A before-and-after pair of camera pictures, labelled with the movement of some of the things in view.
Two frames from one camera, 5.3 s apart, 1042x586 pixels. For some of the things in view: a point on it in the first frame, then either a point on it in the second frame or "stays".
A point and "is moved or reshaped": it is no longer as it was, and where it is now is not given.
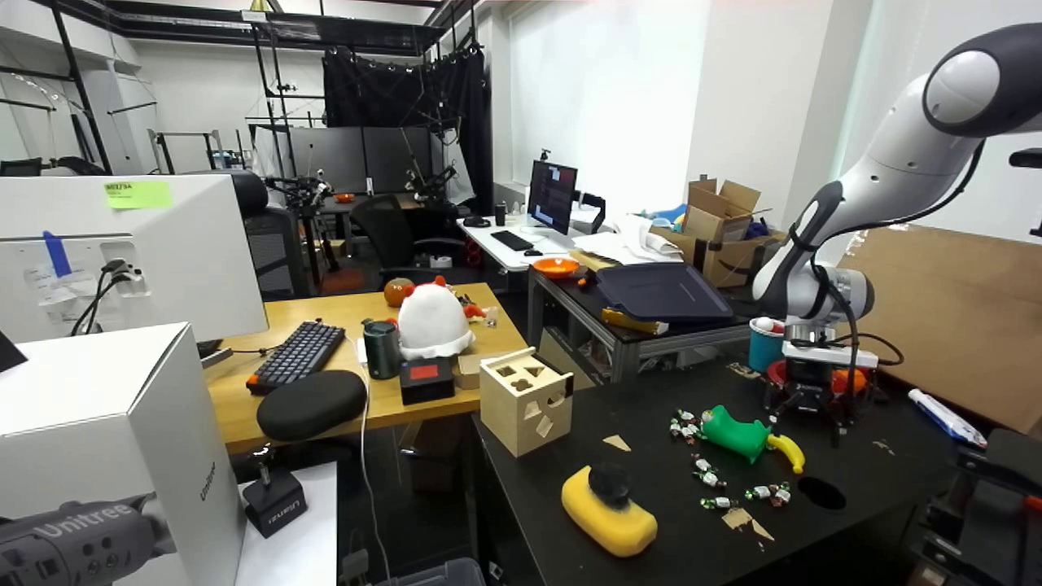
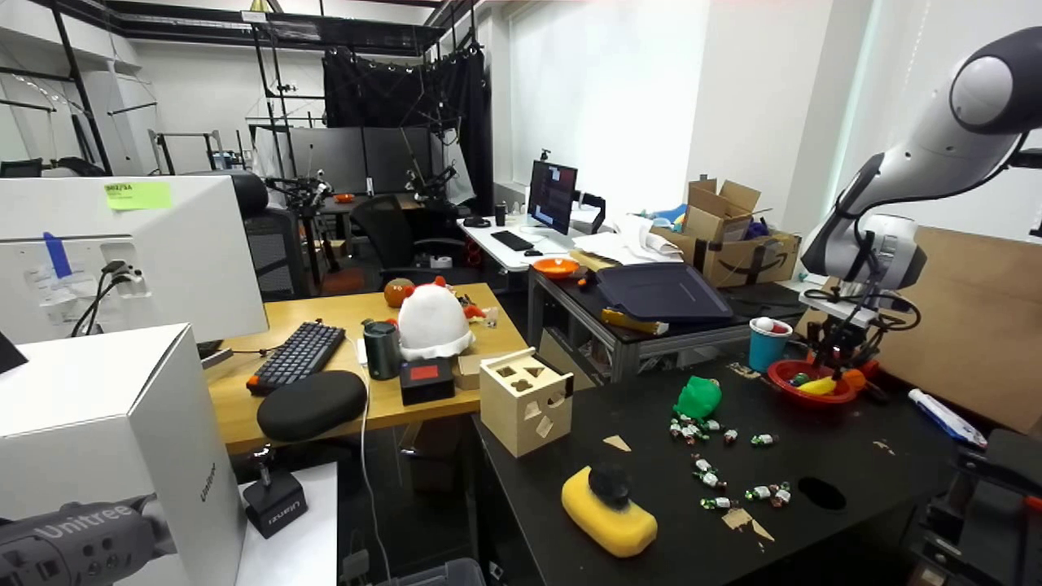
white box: [122, 419] stays
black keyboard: [307, 351] stays
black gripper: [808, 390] -> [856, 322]
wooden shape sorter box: [524, 402] stays
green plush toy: [735, 435] -> [699, 400]
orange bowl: [558, 267] stays
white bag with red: [435, 322] stays
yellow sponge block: [623, 530] stays
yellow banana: [789, 452] is moved or reshaped
